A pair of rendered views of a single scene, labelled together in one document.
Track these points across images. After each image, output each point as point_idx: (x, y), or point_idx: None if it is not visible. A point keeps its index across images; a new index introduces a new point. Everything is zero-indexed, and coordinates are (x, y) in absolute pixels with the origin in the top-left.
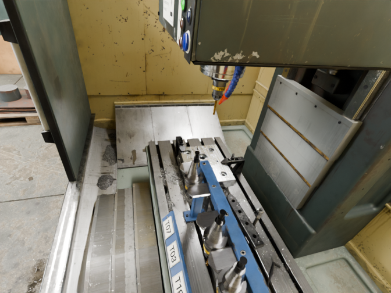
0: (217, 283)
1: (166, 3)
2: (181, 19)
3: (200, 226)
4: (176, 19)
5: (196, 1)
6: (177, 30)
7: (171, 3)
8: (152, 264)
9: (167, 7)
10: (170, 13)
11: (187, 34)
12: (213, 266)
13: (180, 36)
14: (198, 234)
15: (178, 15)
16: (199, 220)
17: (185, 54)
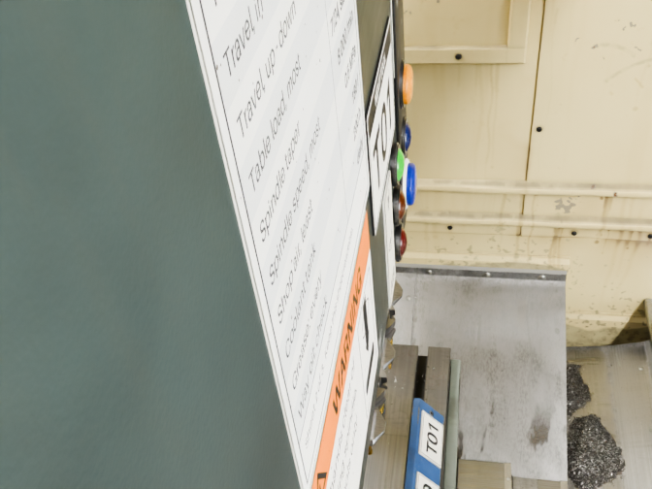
0: (395, 321)
1: (347, 477)
2: (403, 192)
3: (380, 414)
4: (380, 296)
5: None
6: (385, 295)
7: (366, 348)
8: None
9: (355, 448)
10: (368, 379)
11: (409, 163)
12: (389, 345)
13: (394, 256)
14: None
15: (388, 240)
16: (376, 425)
17: (405, 215)
